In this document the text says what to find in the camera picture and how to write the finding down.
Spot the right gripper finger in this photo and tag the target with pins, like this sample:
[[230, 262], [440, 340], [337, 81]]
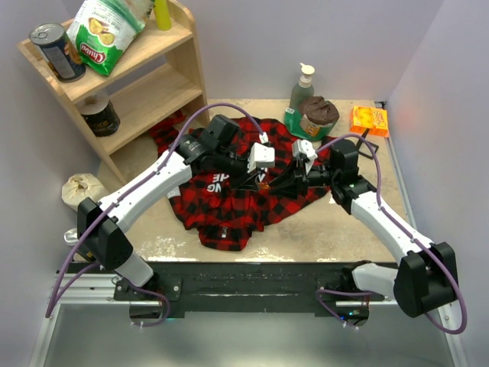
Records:
[[292, 173], [291, 190]]

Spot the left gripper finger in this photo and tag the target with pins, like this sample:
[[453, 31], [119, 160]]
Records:
[[257, 176], [246, 182]]

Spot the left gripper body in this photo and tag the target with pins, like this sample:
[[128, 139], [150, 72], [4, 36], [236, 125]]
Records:
[[238, 167]]

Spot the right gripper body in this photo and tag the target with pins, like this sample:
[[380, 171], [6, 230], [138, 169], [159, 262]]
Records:
[[318, 177]]

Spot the red black plaid shirt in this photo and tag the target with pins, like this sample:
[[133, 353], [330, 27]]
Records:
[[225, 219]]

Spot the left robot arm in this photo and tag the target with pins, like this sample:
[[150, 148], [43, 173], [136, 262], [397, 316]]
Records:
[[101, 225]]

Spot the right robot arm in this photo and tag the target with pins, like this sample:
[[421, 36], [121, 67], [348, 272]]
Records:
[[425, 277]]

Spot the green pouch with brown top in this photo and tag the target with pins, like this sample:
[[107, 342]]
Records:
[[313, 119]]

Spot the orange snack box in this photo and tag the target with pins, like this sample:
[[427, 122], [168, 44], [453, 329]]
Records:
[[370, 119]]

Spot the green soap dispenser bottle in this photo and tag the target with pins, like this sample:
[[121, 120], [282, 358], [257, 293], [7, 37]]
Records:
[[303, 89]]

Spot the wooden shelf unit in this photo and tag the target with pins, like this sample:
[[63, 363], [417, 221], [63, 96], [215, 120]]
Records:
[[177, 84]]

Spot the black paper-topped jar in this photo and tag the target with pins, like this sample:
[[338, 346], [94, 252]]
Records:
[[99, 114]]

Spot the white cloth sack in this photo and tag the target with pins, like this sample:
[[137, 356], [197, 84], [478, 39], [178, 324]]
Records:
[[80, 186]]

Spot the yellow bottle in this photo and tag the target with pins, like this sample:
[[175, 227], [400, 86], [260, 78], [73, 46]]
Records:
[[162, 15]]

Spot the black gold drink can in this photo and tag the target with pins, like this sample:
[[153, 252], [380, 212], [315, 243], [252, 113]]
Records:
[[71, 238]]

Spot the green chips bag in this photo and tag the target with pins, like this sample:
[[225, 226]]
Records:
[[102, 30]]

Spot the blue tin can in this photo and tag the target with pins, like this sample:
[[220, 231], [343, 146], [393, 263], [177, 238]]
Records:
[[58, 51]]

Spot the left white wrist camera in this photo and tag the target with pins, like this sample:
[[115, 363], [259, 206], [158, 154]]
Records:
[[261, 156]]

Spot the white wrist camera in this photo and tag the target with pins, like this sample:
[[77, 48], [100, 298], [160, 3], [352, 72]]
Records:
[[304, 149], [261, 156]]

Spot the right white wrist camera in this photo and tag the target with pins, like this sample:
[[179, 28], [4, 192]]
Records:
[[304, 149]]

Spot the black square frame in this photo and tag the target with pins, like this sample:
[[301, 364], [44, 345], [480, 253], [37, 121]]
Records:
[[365, 147]]

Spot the aluminium rail frame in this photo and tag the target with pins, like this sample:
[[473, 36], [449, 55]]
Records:
[[234, 314]]

